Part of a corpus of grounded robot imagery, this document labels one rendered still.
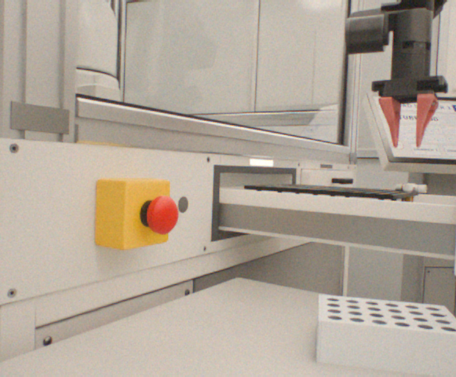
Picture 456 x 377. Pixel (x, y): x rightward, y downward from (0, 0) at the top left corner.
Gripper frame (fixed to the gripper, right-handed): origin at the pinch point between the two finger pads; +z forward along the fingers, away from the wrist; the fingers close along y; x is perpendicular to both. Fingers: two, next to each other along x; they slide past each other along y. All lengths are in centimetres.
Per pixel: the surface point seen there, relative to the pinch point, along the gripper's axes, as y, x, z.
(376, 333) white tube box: 5.3, -34.2, 20.2
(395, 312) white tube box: 5.8, -29.4, 19.4
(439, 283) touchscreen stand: -6, 93, 37
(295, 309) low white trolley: -6.9, -23.4, 22.7
